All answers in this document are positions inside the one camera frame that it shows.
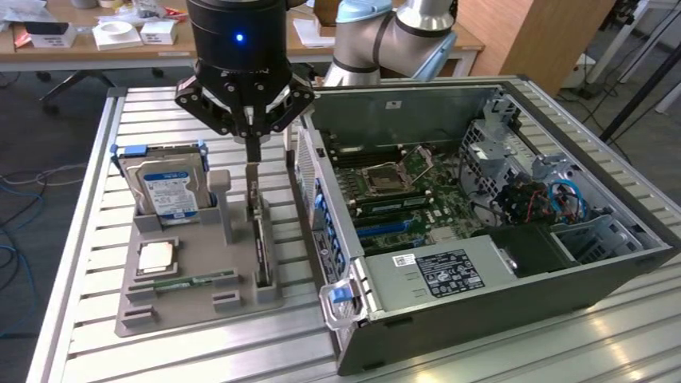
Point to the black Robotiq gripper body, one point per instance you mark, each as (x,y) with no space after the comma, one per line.
(239,52)

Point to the black graphics card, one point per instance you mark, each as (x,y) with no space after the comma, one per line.
(255,183)

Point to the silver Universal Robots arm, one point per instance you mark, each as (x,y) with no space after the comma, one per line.
(362,40)

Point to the white paper stack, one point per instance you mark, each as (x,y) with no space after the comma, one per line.
(311,36)

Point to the white cube box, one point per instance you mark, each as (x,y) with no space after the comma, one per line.
(158,34)

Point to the brown cardboard box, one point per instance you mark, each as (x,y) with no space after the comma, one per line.
(325,12)

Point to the hard disk with blue carrier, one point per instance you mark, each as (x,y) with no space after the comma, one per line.
(165,187)

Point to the white box with tape roll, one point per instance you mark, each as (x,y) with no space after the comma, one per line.
(114,36)

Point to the CPU socket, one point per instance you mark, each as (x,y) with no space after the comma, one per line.
(385,179)

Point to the metal socket cover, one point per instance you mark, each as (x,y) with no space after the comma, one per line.
(430,151)

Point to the wooden desk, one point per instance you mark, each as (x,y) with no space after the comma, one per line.
(81,54)

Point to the black office chair base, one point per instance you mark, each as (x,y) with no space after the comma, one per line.
(59,89)

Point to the installed green RAM stick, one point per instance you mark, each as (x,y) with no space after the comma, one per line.
(397,204)

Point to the white labelled box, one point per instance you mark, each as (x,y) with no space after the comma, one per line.
(54,40)

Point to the grey parts rack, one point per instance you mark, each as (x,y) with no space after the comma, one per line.
(213,255)

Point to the blue expansion slot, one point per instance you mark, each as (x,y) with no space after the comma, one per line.
(389,229)

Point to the silver CPU chip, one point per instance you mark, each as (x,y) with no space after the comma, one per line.
(155,257)

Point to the green motherboard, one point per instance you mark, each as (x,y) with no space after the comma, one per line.
(450,203)

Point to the silver perforated drive cage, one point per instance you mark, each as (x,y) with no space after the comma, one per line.
(490,151)

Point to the grey power supply unit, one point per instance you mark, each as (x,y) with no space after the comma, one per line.
(394,279)

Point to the clear case latch blue tab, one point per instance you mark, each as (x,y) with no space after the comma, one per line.
(338,297)

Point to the wooden cabinet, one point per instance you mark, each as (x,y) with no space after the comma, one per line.
(565,40)

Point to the white floor bin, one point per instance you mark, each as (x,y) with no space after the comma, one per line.
(578,76)

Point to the dark grey PC case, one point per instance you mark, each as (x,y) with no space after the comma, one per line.
(479,319)

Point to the black slanted stand pole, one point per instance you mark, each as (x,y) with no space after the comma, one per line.
(639,97)

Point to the silver disk bay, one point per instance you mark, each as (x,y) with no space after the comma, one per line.
(597,239)

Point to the blue bracket clips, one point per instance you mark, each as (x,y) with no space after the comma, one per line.
(319,199)

